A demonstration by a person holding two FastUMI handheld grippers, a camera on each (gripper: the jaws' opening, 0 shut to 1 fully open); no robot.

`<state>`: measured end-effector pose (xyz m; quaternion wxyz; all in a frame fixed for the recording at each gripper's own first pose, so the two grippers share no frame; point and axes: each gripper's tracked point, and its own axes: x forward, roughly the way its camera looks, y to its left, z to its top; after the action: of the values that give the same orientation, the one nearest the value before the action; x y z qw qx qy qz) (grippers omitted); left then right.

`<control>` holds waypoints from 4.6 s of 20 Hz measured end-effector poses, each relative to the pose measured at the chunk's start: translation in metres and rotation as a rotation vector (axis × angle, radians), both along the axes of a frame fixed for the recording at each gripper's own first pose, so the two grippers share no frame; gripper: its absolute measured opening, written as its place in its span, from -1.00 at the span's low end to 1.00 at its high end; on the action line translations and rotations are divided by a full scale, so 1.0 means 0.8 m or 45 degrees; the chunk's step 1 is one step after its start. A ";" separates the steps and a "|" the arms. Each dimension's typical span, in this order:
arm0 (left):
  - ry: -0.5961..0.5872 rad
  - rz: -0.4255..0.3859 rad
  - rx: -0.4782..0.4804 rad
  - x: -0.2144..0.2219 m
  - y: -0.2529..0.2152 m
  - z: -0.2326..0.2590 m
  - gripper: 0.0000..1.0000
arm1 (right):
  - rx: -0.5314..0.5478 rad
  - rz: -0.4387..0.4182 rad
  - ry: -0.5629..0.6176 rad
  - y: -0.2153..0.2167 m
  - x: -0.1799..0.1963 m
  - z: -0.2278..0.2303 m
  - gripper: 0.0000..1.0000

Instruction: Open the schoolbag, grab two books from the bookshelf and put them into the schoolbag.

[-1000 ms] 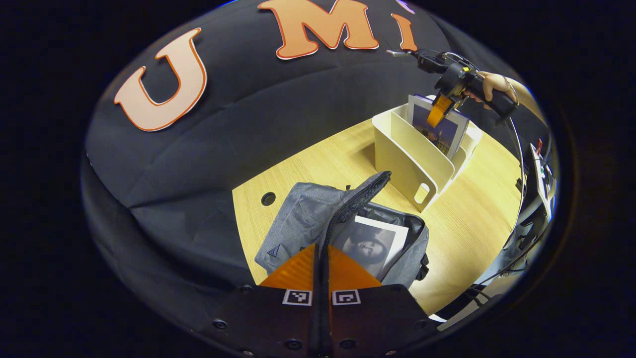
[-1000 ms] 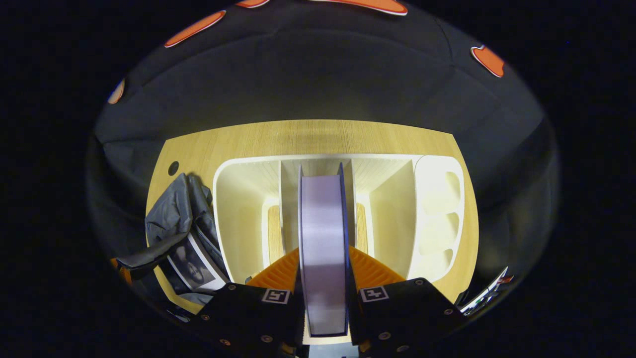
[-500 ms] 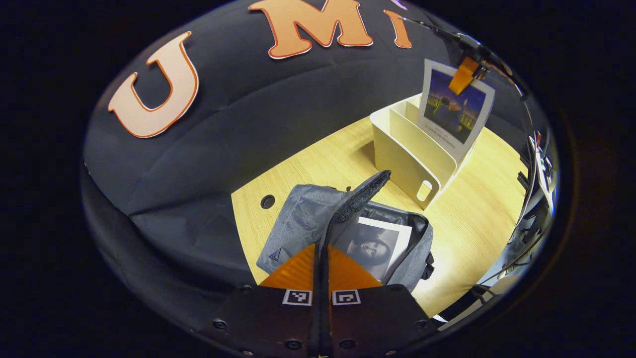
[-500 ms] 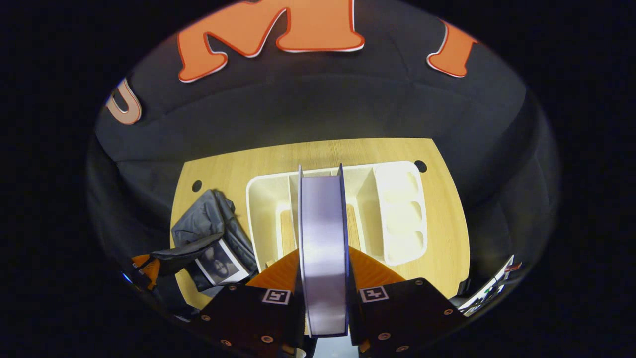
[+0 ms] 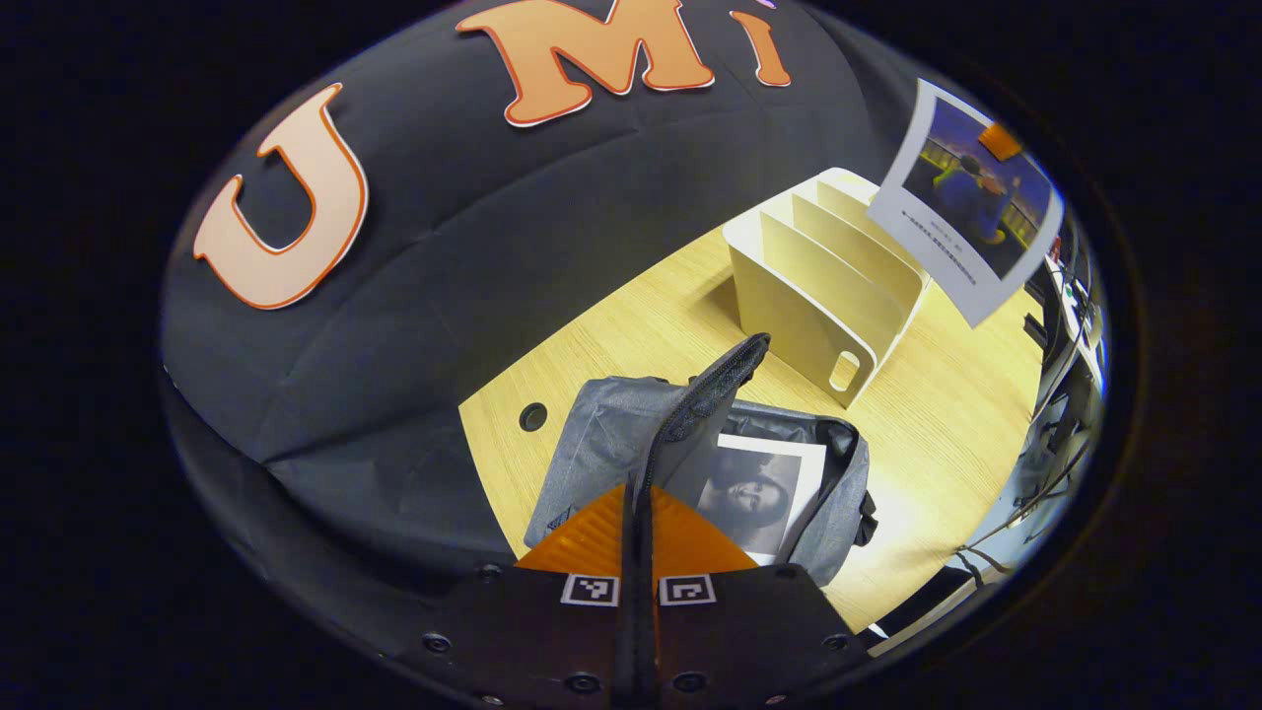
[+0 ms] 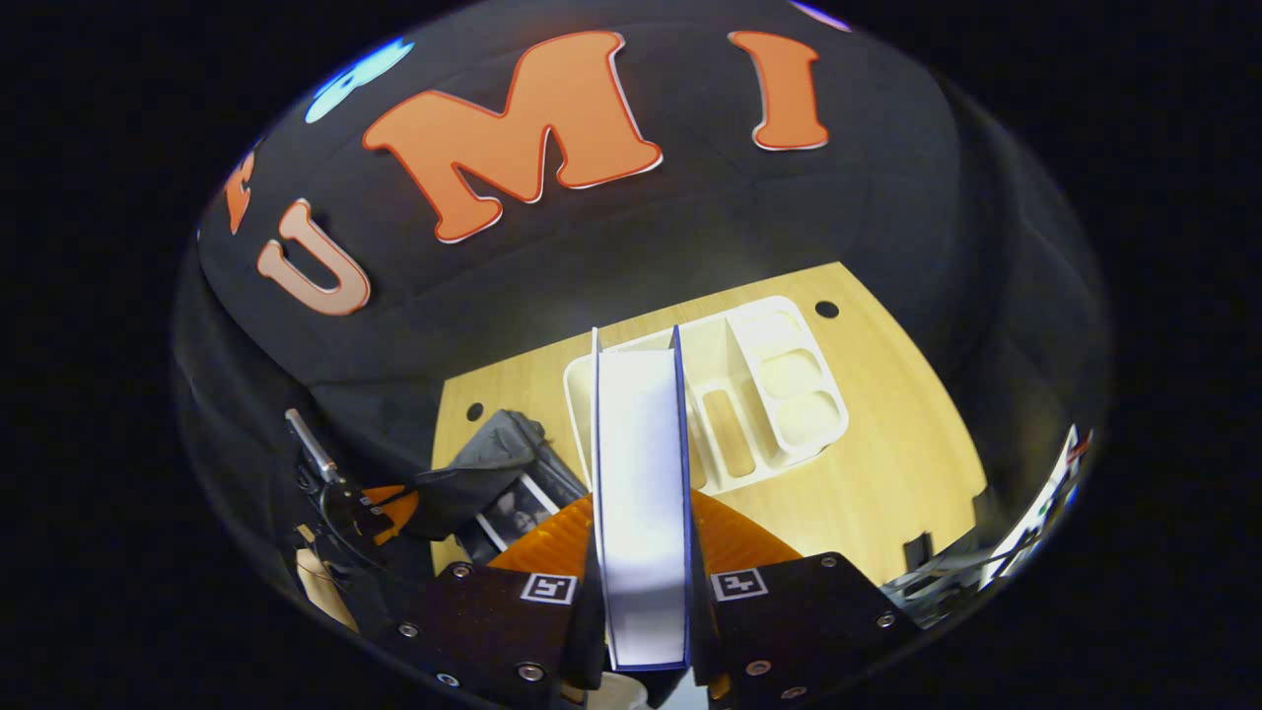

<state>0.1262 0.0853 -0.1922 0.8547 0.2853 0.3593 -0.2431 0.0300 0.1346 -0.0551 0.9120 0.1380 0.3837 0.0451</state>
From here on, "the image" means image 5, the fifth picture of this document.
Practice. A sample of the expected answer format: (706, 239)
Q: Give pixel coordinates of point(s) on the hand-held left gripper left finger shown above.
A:
(532, 631)

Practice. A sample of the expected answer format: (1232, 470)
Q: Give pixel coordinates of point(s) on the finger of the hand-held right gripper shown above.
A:
(1000, 143)

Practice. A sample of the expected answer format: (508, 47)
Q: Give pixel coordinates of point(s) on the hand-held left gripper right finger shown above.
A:
(749, 631)

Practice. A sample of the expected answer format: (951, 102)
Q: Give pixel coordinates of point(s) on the book with blue cover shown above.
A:
(966, 207)

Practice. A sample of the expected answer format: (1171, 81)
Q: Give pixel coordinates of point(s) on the book with grey portrait cover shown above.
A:
(759, 493)

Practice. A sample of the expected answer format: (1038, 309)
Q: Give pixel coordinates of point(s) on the grey schoolbag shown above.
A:
(601, 434)

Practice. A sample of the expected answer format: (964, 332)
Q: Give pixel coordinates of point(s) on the white bookshelf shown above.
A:
(808, 296)

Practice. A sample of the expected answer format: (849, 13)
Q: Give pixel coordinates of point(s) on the black backdrop cloth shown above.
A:
(444, 296)

